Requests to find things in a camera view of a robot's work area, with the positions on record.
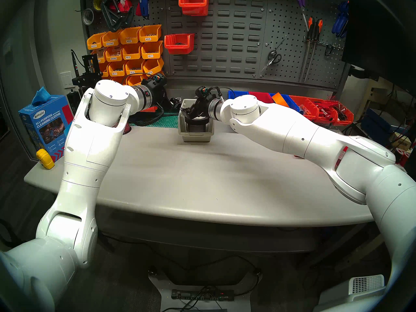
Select red handled tool set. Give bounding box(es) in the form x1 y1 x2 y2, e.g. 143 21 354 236
314 100 338 120

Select blue cleaning cloth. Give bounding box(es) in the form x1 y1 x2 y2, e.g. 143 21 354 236
32 86 52 106

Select orange bin labelled M3-12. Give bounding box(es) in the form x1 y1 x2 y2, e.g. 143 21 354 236
108 60 127 77

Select wooden frame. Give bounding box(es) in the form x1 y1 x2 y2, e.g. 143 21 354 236
362 77 416 120

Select black soldering pen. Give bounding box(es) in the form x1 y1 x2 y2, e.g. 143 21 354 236
71 49 85 78

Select orange bin labelled M3X6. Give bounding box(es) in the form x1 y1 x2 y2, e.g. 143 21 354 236
139 24 162 43

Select grey plastic storage bin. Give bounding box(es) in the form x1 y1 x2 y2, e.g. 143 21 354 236
178 98 215 143

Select grey louvred wall panel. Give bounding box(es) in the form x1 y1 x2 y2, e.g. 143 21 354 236
166 0 269 84

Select black power strip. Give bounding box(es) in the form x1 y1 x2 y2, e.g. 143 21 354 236
171 289 235 302

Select black chair base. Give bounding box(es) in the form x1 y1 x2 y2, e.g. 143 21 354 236
0 219 39 253

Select red white tool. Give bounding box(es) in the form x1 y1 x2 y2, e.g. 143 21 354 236
112 0 133 13

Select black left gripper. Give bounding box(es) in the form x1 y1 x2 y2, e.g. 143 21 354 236
148 84 182 111

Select yellow tape measure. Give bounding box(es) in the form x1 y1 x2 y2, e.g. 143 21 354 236
36 148 55 170

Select black floor cable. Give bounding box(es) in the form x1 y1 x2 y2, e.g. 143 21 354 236
107 235 264 297

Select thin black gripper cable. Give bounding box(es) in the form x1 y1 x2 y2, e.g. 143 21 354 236
208 85 236 99

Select green cutting mat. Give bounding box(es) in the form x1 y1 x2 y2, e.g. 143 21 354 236
130 111 180 129

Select black scissors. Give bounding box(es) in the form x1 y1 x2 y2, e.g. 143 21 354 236
260 35 287 75

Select white vented appliance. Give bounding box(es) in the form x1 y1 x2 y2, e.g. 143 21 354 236
314 274 390 312

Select orange bin labelled M3-6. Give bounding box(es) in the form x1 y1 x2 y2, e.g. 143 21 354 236
143 57 164 77

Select orange handled file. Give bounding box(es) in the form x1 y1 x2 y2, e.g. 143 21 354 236
305 19 324 83
299 17 316 83

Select purple scissors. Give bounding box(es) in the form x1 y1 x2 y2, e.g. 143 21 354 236
291 0 309 31

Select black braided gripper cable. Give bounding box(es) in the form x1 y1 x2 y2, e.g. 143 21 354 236
128 105 166 126

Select orange bin labelled M3-8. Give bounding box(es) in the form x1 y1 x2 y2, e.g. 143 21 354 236
125 58 145 76

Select orange bin labelled M3-4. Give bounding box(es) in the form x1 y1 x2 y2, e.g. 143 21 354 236
141 41 163 59

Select red wall bin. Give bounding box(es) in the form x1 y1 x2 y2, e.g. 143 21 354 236
164 33 195 55
178 0 210 17

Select black tape roll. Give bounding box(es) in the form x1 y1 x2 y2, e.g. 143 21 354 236
187 118 208 131

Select orange bin labelled M4-6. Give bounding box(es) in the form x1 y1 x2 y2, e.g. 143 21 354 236
122 43 143 60

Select black monitor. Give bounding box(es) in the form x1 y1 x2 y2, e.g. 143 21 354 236
341 0 416 97

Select blue handled tool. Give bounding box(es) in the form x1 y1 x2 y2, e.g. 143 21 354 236
136 0 153 19

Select blue cleaning cloths box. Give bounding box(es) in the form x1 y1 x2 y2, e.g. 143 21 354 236
19 95 75 162

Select blue crate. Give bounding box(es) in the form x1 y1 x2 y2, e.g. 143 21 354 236
361 108 410 147

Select metal tool holder rail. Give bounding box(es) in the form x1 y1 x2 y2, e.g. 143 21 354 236
304 38 345 51

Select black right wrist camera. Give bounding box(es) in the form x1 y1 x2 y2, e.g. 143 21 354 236
194 86 217 101

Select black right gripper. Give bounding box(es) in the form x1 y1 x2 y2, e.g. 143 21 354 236
181 98 213 124

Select black cylindrical tools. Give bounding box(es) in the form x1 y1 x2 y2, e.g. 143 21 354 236
67 90 85 120

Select grey pegboard panel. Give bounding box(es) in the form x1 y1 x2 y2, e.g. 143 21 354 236
260 0 351 89
81 0 168 75

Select black bench clamp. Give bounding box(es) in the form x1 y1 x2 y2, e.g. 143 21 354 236
100 0 134 32

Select black metal stand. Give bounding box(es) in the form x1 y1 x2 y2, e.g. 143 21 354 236
72 54 104 97

